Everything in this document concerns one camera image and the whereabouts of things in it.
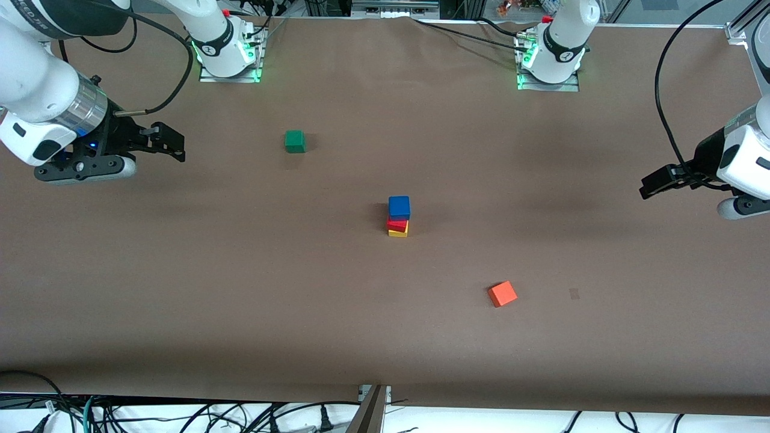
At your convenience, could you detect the paper table cover sheet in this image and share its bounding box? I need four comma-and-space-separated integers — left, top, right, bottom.
0, 12, 770, 417

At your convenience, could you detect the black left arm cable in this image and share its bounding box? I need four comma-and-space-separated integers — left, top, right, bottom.
655, 0, 732, 191

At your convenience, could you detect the grey switch box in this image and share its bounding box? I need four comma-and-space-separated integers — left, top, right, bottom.
352, 0, 440, 19

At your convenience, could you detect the black looped cable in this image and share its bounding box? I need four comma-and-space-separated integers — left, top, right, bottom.
0, 370, 64, 416

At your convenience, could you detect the grey support beam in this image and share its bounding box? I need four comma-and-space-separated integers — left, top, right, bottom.
346, 386, 387, 433

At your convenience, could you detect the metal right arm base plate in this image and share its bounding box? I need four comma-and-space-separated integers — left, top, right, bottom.
199, 27, 266, 84

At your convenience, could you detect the orange cube block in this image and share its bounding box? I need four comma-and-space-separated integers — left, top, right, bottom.
488, 280, 519, 309

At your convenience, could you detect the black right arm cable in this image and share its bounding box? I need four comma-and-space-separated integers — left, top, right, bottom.
57, 0, 194, 116

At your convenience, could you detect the black cable across table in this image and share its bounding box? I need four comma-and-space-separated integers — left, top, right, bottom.
411, 17, 533, 55

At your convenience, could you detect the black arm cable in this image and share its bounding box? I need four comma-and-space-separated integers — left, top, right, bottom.
57, 0, 194, 116
655, 0, 732, 191

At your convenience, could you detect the aluminium frame profile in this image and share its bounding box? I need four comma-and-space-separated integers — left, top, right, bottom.
725, 0, 770, 44

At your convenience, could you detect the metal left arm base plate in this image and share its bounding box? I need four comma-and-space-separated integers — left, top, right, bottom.
516, 33, 581, 93

